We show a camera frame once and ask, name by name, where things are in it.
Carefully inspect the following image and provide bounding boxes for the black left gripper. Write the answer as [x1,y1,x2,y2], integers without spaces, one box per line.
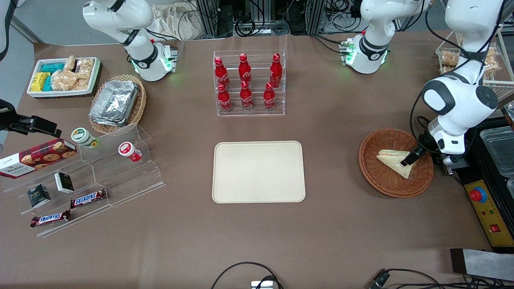
[400,134,440,167]

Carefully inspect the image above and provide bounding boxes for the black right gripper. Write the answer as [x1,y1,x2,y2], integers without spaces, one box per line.
[0,100,61,138]

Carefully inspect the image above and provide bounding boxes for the triangular sandwich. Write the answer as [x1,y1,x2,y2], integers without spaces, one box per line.
[376,149,414,179]

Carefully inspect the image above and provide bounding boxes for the round brown wicker basket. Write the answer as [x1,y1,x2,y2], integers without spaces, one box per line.
[359,128,434,198]

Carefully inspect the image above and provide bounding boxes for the oval wicker basket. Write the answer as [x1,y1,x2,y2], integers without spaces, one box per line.
[89,74,147,134]

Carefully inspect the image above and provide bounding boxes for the cream rectangular tray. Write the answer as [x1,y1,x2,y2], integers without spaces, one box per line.
[212,140,306,204]

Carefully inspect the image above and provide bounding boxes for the red Walkers cookie box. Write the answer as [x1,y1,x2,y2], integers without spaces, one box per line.
[0,138,78,179]

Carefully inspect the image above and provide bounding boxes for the green yogurt cup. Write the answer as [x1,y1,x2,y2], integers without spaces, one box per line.
[71,128,99,149]

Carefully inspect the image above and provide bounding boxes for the white rectangular snack bin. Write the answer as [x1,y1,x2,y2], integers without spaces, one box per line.
[27,57,101,99]

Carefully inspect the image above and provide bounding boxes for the yellow snack pack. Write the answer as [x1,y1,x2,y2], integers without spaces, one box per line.
[31,72,51,92]

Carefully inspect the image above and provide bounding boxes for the black box white label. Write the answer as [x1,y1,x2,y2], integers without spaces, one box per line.
[54,172,75,194]

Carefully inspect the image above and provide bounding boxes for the black box gold print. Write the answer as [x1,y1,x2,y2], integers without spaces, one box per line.
[27,184,51,208]

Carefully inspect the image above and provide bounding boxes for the stacked aluminium foil trays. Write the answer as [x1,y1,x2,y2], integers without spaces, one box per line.
[89,80,139,127]

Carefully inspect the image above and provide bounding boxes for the red emergency stop button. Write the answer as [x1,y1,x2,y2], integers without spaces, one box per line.
[469,186,487,204]

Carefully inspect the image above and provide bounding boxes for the Snickers chocolate bar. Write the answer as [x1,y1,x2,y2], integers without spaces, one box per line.
[70,189,108,209]
[31,210,71,228]

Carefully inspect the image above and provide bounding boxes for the clear plastic container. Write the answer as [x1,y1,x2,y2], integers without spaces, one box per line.
[480,126,514,177]

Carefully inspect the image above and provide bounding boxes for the red yogurt cup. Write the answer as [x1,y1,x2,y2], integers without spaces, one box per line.
[118,142,142,162]

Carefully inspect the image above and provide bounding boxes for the clear acrylic stepped shelf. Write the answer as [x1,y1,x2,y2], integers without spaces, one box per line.
[3,124,165,238]

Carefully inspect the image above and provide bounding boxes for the black machine yellow panel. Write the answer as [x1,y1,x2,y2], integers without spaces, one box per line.
[454,104,514,253]

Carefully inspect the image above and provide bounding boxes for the grey flat strip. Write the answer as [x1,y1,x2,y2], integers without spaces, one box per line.
[450,248,514,281]

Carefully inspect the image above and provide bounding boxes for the red cola bottle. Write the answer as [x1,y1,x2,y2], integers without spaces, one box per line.
[263,82,276,111]
[240,81,254,111]
[269,53,283,88]
[217,83,233,112]
[214,57,230,89]
[239,53,252,83]

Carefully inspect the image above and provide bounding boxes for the clear acrylic bottle rack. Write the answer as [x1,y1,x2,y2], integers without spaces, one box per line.
[213,50,286,117]

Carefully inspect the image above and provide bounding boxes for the beige cloth bag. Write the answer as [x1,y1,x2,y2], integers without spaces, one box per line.
[151,3,201,41]

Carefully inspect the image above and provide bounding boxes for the white wire rack basket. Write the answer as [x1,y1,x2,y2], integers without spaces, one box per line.
[436,28,514,108]

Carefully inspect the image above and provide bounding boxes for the black cable with plug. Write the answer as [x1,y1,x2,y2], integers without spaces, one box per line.
[369,268,514,289]

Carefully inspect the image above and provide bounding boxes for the aluminium frame post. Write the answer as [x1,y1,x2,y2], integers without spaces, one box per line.
[196,0,219,37]
[307,0,325,35]

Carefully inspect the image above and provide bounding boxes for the black looped cable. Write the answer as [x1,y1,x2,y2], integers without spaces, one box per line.
[211,262,284,289]

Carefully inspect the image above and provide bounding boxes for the coiled black cable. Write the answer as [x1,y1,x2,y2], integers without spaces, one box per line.
[234,18,256,37]

